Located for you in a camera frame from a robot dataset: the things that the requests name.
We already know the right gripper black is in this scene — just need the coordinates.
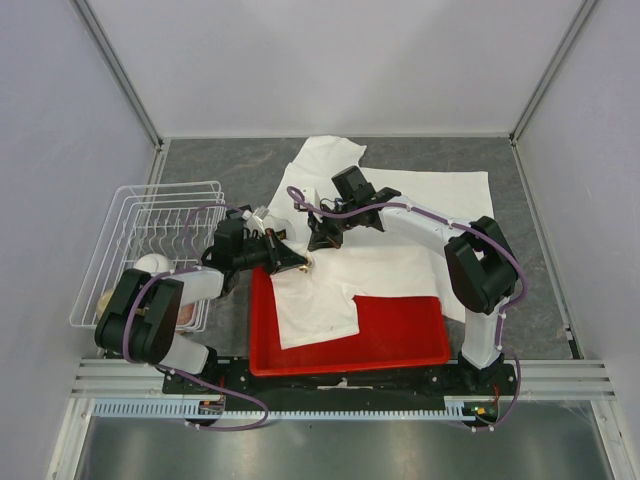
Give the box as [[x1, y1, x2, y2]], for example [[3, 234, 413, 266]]
[[307, 201, 358, 251]]

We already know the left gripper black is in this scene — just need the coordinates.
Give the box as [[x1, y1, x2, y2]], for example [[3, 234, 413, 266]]
[[233, 228, 307, 275]]

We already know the white t-shirt daisy print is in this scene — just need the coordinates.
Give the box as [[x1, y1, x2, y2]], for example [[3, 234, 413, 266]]
[[268, 136, 464, 349]]

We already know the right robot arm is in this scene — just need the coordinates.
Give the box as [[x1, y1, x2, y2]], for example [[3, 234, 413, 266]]
[[287, 166, 524, 394]]

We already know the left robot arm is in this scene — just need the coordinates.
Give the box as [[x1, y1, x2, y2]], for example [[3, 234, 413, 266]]
[[94, 207, 309, 393]]

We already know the pink patterned bowl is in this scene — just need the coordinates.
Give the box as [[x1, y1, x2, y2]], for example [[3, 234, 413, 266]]
[[175, 302, 201, 334]]

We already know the red plastic bin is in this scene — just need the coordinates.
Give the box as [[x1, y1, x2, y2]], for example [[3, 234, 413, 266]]
[[249, 269, 450, 377]]

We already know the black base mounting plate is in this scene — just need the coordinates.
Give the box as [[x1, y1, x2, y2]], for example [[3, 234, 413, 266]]
[[158, 355, 521, 412]]

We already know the beige ceramic bowl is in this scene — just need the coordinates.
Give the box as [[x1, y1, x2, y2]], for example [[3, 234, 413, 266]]
[[96, 289, 114, 319]]

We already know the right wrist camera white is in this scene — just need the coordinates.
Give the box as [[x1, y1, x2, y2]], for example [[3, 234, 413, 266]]
[[294, 187, 320, 212]]

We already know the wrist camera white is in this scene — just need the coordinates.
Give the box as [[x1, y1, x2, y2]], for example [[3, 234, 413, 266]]
[[242, 206, 273, 234], [294, 187, 320, 212]]

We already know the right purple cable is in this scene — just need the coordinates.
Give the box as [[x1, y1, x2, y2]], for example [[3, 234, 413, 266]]
[[286, 185, 532, 434]]

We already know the purple cable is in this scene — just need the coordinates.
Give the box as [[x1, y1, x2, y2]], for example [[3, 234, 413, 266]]
[[122, 204, 271, 432], [286, 185, 532, 434]]

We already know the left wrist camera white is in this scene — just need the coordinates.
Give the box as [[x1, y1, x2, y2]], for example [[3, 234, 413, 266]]
[[242, 206, 273, 234]]

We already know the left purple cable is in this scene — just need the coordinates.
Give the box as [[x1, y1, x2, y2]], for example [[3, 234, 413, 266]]
[[122, 204, 271, 432]]

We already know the white wire dish rack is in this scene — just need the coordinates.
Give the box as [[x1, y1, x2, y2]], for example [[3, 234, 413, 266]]
[[69, 181, 225, 329]]

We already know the slotted cable duct rail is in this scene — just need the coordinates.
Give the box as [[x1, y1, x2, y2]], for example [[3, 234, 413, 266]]
[[92, 398, 476, 421]]

